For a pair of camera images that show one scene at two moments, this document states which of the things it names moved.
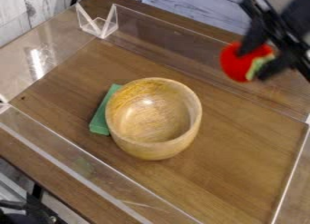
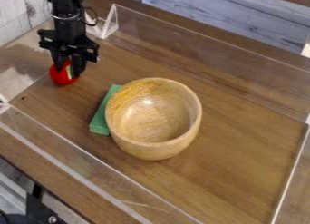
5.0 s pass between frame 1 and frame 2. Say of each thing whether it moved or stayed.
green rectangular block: stayed
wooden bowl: stayed
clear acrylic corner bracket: stayed
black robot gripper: moved
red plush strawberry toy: moved
